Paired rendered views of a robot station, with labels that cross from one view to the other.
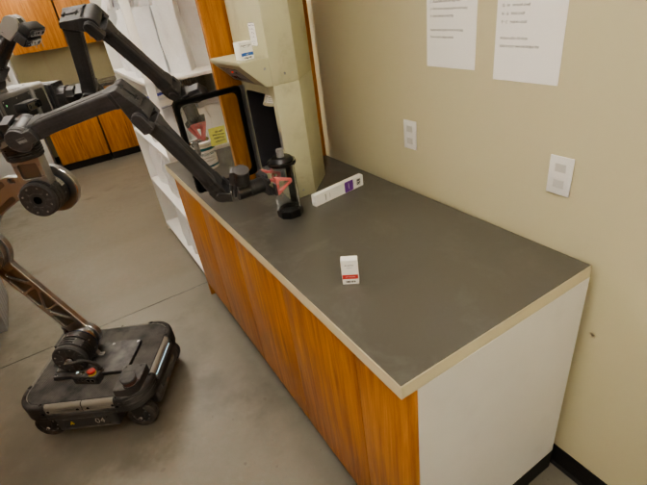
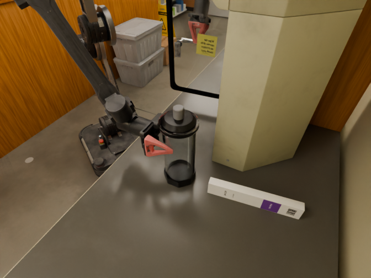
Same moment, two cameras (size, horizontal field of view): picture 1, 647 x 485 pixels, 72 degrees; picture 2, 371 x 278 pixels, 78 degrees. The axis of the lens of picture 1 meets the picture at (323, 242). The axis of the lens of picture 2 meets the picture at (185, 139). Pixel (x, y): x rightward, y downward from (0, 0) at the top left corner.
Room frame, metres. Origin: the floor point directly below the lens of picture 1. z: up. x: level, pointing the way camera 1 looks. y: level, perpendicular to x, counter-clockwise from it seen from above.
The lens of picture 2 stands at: (1.34, -0.28, 1.54)
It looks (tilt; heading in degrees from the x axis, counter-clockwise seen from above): 43 degrees down; 54
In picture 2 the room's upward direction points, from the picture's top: straight up
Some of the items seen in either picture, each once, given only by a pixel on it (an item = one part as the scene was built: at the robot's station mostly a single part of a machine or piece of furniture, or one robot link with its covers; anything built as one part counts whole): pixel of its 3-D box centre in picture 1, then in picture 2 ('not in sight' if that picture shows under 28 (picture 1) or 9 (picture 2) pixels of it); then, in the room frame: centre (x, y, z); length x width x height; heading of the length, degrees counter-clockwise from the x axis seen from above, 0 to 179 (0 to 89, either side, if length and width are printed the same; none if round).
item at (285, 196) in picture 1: (285, 186); (179, 149); (1.59, 0.11, 1.06); 0.11 x 0.11 x 0.21
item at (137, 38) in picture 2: not in sight; (137, 39); (2.55, 2.43, 0.49); 0.60 x 0.42 x 0.33; 28
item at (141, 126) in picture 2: (257, 186); (145, 128); (1.54, 0.21, 1.10); 0.10 x 0.07 x 0.07; 28
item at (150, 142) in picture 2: (278, 182); (160, 143); (1.54, 0.13, 1.10); 0.09 x 0.07 x 0.07; 118
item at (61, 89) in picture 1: (67, 95); not in sight; (1.93, 0.95, 1.45); 0.09 x 0.08 x 0.12; 177
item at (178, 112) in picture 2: (280, 157); (178, 117); (1.59, 0.11, 1.18); 0.09 x 0.09 x 0.07
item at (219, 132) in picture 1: (218, 140); (205, 50); (1.90, 0.39, 1.19); 0.30 x 0.01 x 0.40; 123
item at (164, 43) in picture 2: not in sight; (162, 49); (3.07, 2.75, 0.14); 0.41 x 0.32 x 0.28; 34
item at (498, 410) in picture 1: (323, 288); not in sight; (1.74, 0.04, 0.45); 2.05 x 0.67 x 0.90; 28
